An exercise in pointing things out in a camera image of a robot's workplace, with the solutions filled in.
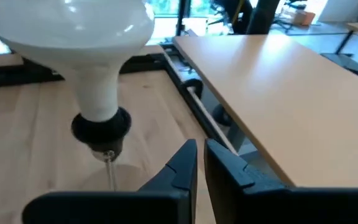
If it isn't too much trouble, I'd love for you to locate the cardboard box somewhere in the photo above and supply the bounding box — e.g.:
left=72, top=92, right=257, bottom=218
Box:
left=290, top=9, right=317, bottom=27

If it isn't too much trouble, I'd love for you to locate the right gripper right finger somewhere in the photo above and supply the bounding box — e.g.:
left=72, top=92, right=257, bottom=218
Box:
left=204, top=138, right=358, bottom=224

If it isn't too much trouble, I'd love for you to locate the large light wooden desk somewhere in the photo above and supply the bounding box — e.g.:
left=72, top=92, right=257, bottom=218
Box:
left=172, top=33, right=358, bottom=189

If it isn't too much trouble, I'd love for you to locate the white reflector lightbulb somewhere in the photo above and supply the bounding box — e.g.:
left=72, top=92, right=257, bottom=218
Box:
left=0, top=0, right=156, bottom=123

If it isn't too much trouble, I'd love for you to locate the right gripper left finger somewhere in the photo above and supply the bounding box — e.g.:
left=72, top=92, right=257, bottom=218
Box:
left=22, top=138, right=198, bottom=224

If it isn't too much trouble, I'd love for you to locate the black caster wheel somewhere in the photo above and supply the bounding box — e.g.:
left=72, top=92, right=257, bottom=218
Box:
left=211, top=103, right=234, bottom=128

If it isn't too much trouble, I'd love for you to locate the black lamp socket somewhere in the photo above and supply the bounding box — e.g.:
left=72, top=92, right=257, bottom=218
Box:
left=70, top=106, right=168, bottom=192

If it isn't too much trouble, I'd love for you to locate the black office chair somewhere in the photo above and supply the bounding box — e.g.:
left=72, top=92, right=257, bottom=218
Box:
left=209, top=0, right=293, bottom=35

